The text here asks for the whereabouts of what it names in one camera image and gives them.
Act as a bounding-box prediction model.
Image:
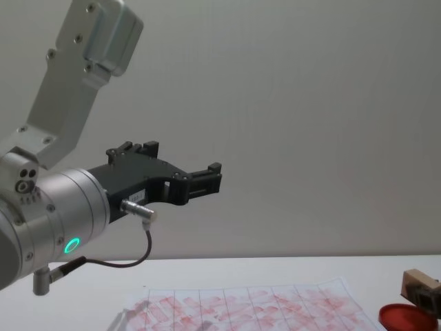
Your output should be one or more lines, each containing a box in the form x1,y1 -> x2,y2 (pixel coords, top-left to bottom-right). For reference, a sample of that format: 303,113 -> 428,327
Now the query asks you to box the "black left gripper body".
87,152 -> 189,225

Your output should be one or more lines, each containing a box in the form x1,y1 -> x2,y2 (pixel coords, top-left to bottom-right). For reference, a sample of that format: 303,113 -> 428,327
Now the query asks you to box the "wooden block stamp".
400,268 -> 441,298

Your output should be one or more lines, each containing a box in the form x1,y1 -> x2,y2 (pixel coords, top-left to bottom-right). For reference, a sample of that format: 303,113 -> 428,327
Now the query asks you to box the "round red ink pad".
378,302 -> 439,331

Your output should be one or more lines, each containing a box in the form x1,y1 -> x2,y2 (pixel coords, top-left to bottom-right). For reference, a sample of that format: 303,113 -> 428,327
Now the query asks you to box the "white paper with red stamps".
106,274 -> 377,331

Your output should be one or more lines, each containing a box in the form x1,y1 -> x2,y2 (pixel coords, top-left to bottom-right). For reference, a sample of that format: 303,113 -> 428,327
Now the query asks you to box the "white table cloth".
0,254 -> 441,331

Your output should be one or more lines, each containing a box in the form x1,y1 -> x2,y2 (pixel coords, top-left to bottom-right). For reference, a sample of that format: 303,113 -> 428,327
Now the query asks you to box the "thin dark gripper cable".
47,199 -> 161,283

